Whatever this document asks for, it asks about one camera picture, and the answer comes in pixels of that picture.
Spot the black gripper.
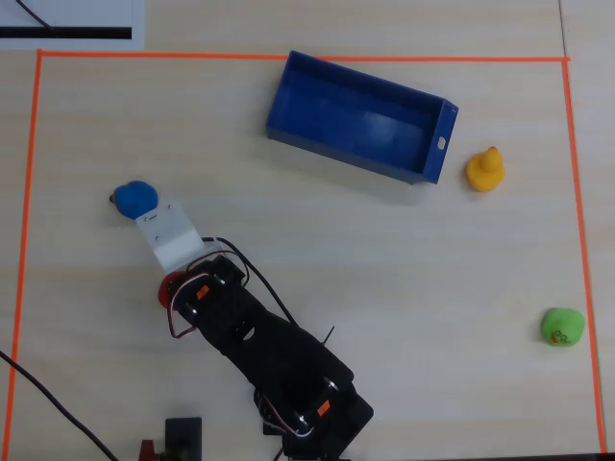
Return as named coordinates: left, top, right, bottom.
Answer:
left=189, top=254, right=247, bottom=292

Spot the small black box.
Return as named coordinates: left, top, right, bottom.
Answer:
left=164, top=416, right=204, bottom=461

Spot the black robot camera cable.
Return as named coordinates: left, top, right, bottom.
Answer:
left=201, top=236, right=295, bottom=324

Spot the green rubber duck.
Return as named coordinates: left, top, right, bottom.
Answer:
left=540, top=306, right=587, bottom=348

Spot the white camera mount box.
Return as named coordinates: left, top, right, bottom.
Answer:
left=135, top=200, right=223, bottom=273

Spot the yellow rubber duck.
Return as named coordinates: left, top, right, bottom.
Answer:
left=465, top=146, right=506, bottom=193

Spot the white paper with black bar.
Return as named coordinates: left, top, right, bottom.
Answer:
left=0, top=0, right=145, bottom=51

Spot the orange tape border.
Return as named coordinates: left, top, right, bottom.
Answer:
left=0, top=49, right=607, bottom=461

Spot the thin black cable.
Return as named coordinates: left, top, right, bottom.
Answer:
left=15, top=0, right=55, bottom=31

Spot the blue rubber duck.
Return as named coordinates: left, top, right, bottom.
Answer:
left=109, top=180, right=160, bottom=222

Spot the red rubber duck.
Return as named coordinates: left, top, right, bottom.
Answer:
left=158, top=271, right=186, bottom=311

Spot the thick black cable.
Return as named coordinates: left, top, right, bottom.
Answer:
left=0, top=350, right=119, bottom=461

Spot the blue plastic box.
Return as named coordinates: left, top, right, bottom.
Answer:
left=264, top=49, right=460, bottom=185

